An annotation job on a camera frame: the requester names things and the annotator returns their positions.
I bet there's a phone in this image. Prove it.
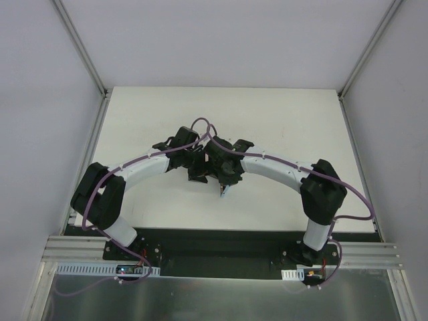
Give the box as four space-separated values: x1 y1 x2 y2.
220 185 230 198

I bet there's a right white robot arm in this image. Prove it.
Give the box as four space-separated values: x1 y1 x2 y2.
203 136 347 267

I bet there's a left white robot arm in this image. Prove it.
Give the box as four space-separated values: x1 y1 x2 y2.
70 126 207 260

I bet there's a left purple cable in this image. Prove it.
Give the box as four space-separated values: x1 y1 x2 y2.
49 117 211 298

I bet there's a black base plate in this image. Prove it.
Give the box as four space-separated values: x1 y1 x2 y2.
63 225 382 278

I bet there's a left aluminium frame post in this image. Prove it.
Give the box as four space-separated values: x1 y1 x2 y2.
49 0 111 100

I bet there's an aluminium frame post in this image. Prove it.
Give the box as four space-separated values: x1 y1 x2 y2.
49 0 111 100
336 0 405 100

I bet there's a right white cable duct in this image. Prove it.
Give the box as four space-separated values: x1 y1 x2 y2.
281 269 305 282

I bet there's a white cable duct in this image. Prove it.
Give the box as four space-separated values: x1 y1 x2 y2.
56 262 161 278
281 269 305 282

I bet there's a left white cable duct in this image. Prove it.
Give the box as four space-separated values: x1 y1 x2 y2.
56 262 161 278

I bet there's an aluminium front rail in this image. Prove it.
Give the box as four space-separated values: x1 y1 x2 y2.
41 235 404 270

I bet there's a right aluminium frame post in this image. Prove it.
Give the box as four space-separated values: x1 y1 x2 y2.
336 0 405 100

